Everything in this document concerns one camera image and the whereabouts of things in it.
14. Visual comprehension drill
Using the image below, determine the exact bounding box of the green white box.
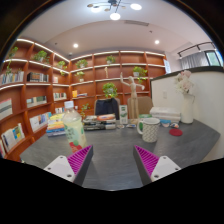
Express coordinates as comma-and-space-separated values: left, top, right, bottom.
138, 113, 153, 120

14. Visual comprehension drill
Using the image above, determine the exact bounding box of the window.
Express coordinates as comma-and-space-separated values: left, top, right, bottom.
204, 49, 224, 67

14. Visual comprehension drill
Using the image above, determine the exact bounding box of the tall green white carton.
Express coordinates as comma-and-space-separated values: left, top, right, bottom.
118, 104, 129, 125

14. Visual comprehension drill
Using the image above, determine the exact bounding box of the grey curtain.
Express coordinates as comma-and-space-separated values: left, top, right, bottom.
179, 51, 209, 70

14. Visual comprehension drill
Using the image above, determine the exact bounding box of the black ceiling track rail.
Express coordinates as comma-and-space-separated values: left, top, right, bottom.
177, 41, 218, 58

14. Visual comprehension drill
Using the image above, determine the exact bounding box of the white patterned mug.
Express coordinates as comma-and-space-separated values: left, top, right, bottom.
136, 117, 161, 144

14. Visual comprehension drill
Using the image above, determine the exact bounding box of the wooden shelf unit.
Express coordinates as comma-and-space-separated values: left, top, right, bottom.
0, 37, 168, 159

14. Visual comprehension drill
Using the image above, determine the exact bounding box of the dark blue chair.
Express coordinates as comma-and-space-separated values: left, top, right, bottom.
93, 97, 120, 120

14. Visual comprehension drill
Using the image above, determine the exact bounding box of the flat round red coaster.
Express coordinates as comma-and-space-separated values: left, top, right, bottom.
168, 128, 184, 137

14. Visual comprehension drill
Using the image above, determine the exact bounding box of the branched ceiling lamp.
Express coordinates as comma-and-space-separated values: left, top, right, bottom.
86, 0, 143, 21

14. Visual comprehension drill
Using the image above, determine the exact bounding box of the clear drink bottle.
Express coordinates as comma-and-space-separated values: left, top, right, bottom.
61, 100, 88, 154

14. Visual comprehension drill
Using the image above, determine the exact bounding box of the ceiling air vent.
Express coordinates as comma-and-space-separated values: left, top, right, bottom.
124, 19, 150, 27

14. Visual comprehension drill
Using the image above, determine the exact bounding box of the white ceramic vase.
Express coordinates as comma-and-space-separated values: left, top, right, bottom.
180, 93, 196, 125

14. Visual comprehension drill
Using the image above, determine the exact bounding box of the colourful book stack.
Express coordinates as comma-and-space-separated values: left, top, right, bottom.
45, 113, 67, 138

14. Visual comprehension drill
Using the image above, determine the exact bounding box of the wooden artist mannequin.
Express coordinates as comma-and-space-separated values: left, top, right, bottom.
119, 71, 146, 121

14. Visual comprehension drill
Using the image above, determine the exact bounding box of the white wall notice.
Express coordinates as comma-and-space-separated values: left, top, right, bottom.
164, 59, 172, 75

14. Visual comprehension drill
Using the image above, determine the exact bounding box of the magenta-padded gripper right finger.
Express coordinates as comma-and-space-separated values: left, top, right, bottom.
132, 144, 182, 187

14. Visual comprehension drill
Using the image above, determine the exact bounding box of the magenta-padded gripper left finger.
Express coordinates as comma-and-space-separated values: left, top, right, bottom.
43, 144, 95, 187

